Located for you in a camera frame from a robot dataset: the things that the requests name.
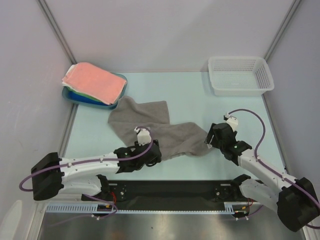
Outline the grey towel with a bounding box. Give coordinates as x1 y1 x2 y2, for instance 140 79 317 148
108 96 210 161

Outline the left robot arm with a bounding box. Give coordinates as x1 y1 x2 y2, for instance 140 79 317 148
31 139 162 201

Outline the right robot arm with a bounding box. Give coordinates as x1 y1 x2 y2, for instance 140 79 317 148
205 123 320 232

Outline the white perforated plastic basket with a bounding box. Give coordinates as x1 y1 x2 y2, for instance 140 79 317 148
208 56 275 97

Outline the pink towel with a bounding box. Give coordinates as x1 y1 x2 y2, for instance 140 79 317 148
66 62 127 105

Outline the blue towel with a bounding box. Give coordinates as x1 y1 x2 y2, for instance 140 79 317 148
67 91 106 106

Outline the green towel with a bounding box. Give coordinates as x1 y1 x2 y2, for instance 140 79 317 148
72 92 101 102

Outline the teal plastic tray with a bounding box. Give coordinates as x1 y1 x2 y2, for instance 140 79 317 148
62 74 127 110

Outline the white rounded object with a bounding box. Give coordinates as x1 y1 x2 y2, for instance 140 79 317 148
0 199 25 240

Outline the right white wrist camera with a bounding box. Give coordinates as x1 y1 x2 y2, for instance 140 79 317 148
223 113 239 132

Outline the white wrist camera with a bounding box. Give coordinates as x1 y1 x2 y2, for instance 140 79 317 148
134 126 152 146
223 113 239 132

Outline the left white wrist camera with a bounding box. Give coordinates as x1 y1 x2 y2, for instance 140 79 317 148
134 126 152 146

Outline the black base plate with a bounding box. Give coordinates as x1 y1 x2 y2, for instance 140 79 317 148
94 180 248 209

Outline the white slotted cable duct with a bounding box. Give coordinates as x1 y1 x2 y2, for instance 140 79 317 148
45 202 249 215

